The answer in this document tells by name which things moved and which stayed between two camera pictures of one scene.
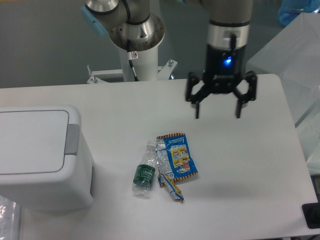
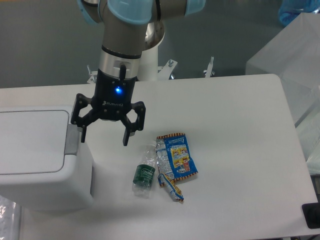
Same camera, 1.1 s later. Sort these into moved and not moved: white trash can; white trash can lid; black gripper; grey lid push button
Moved: black gripper
Not moved: white trash can; grey lid push button; white trash can lid
